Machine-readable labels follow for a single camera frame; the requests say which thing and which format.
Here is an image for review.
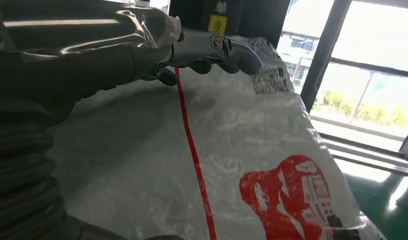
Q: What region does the grey poly mailer package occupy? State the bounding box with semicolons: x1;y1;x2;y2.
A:
45;35;388;240

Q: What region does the black and yellow column label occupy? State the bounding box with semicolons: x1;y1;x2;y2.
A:
207;0;230;37

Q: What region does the aluminium conveyor side rail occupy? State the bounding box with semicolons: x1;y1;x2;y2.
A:
317;131;408;179

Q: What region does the black scanner column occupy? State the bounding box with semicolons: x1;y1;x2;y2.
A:
168;0;292;48

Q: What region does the dark window frame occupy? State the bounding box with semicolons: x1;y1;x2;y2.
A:
299;0;408;161

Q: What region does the green conveyor belt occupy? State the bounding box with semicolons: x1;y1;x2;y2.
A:
333;158;408;240

